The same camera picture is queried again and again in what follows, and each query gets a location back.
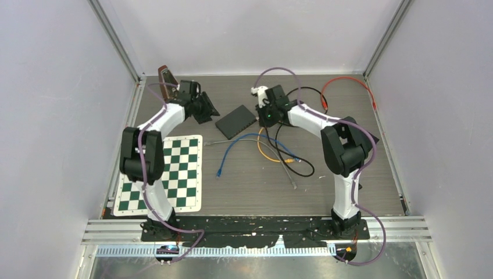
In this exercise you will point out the green white chessboard mat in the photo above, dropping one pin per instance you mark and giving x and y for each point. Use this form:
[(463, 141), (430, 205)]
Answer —
[(181, 179)]

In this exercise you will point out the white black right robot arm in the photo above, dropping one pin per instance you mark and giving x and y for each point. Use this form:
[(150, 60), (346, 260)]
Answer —
[(345, 148)]

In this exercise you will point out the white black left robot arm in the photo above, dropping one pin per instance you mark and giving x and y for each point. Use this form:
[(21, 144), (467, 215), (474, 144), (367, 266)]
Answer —
[(141, 151)]

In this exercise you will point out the brown wooden metronome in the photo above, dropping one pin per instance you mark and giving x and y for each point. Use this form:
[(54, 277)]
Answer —
[(167, 83)]

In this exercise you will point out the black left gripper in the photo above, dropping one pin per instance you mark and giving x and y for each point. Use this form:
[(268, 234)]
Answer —
[(209, 110)]

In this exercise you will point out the dark grey network switch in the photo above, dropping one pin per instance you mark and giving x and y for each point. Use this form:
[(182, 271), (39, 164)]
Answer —
[(235, 122)]

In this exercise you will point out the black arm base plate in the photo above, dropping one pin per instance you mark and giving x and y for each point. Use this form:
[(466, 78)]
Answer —
[(252, 231)]

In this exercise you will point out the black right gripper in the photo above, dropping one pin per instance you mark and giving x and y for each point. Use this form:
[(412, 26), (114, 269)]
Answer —
[(264, 122)]

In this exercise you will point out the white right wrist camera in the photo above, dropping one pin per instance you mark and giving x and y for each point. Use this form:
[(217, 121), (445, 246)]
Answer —
[(260, 93)]

